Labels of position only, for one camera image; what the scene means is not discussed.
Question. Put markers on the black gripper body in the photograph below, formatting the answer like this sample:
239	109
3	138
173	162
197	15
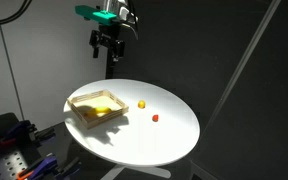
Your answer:
107	36

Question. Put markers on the yellow toy banana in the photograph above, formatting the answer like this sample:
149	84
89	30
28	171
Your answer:
100	111

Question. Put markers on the white table base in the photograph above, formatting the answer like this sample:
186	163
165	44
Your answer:
150	171

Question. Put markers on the blue clamp with black jaws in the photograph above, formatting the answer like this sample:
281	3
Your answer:
17	129

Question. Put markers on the dark blue black clamp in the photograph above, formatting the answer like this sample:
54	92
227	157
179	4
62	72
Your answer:
71	165

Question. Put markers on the white camera module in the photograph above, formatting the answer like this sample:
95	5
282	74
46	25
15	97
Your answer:
125	14

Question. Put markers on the round white table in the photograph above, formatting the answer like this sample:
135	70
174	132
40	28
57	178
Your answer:
157	140

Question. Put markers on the perforated metal board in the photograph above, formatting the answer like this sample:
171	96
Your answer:
4	166

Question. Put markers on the shallow wooden slatted box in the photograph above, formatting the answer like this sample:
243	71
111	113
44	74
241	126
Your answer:
84	97

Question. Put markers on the teal camera mount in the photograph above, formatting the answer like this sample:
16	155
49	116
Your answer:
94	14

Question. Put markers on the small red toy fruit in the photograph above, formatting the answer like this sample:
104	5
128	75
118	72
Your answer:
155	117

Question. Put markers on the small yellow-orange toy fruit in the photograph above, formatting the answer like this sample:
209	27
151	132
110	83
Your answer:
141	104

